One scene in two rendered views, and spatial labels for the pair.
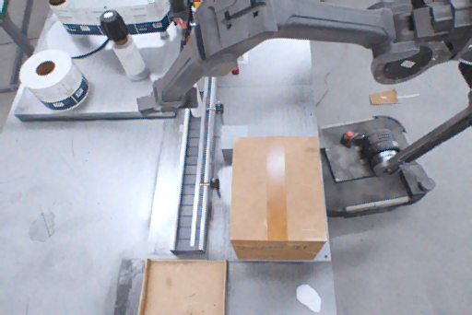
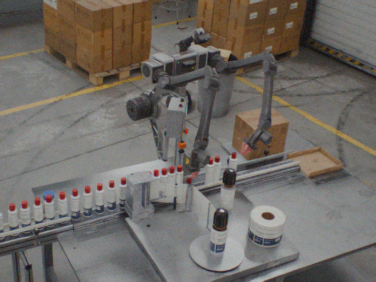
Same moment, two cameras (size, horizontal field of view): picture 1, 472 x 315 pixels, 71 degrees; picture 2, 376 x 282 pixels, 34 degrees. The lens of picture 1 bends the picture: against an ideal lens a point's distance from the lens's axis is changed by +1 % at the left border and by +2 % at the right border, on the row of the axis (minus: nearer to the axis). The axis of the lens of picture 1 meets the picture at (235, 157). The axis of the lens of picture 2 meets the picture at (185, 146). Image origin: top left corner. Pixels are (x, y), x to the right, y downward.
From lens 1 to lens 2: 427 cm
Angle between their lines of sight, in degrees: 78
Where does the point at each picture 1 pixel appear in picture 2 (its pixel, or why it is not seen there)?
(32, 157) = (311, 238)
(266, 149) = (251, 121)
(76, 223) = (320, 204)
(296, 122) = not seen: hidden behind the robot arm
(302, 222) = not seen: hidden behind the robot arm
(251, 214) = (277, 119)
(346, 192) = not seen: hidden behind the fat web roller
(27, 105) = (288, 248)
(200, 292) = (304, 161)
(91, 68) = (238, 232)
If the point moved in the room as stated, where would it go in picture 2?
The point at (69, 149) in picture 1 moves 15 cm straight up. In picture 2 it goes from (292, 226) to (296, 206)
